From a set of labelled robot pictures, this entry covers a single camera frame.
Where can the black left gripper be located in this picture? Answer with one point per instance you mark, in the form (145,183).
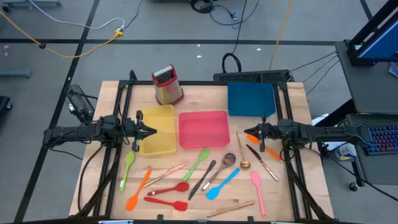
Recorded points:
(138,130)

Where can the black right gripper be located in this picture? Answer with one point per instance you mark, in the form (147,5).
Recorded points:
(269,130)

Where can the yellow plastic bin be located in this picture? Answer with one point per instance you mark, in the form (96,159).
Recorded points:
(161,124)

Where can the blue plastic bin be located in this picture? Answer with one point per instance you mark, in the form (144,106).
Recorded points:
(250,99)

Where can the green silicone spoon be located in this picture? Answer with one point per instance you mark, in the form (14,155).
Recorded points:
(129,158)

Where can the gold metal spoon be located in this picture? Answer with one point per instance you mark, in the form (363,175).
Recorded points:
(245,164)

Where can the pink plastic bin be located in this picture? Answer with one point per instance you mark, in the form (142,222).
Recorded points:
(203,129)

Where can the green silicone spatula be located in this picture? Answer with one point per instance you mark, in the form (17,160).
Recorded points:
(203,154)

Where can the red silicone spoon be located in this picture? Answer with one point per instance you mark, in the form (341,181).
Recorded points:
(182,186)

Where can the black table knife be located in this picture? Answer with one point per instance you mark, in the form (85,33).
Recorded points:
(202,180)

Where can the orange silicone spatula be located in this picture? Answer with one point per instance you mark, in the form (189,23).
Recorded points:
(252,138)
(132,203)

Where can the blue silicone spatula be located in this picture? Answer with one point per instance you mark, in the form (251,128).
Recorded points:
(212,193)

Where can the red silicone spatula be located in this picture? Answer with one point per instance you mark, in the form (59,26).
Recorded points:
(179,205)

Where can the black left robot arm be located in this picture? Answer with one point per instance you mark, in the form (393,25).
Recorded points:
(77,134)

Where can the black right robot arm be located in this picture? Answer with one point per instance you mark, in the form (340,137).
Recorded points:
(326,133)

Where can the red steel box grater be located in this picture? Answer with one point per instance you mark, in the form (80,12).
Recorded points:
(168,90)

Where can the pink silicone spatula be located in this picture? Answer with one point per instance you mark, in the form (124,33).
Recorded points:
(255,178)

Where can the black power supply box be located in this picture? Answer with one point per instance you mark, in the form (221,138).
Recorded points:
(79,104)

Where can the black desk caster wheel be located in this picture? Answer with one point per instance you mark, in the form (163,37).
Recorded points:
(354,186)

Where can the backlit black keyboard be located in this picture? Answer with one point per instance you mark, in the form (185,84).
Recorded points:
(381,140)

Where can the grey keyboard desk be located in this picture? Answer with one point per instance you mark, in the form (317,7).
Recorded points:
(379,169)

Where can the grey floor bar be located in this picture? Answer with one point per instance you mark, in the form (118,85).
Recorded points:
(15,74)

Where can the black caster foot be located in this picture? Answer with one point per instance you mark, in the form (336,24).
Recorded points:
(3,102)

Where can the black computer monitor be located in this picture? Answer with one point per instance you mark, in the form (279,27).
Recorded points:
(379,43)

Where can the colourful book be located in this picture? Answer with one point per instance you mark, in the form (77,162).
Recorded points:
(394,70)

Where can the grey cart base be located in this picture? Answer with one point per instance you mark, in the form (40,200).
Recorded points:
(31,3)

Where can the black aluminium table frame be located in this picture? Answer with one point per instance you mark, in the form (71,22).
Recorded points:
(202,83)

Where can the silver bracket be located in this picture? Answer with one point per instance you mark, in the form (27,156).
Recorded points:
(115,222)
(281,222)

